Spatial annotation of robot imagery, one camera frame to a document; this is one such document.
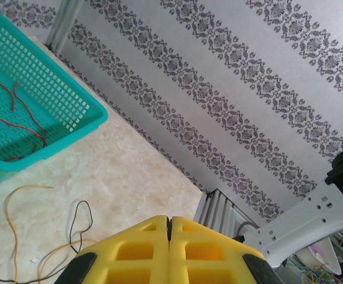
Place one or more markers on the aluminium frame post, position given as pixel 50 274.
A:
pixel 63 23

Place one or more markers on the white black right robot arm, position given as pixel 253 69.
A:
pixel 307 219

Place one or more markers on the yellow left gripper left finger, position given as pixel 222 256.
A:
pixel 124 266

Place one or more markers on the white plastic part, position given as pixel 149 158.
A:
pixel 316 251

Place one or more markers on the teal plastic basket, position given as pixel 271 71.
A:
pixel 99 119

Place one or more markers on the aluminium frame side rail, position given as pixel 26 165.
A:
pixel 216 207

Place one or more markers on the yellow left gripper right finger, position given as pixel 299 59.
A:
pixel 218 266

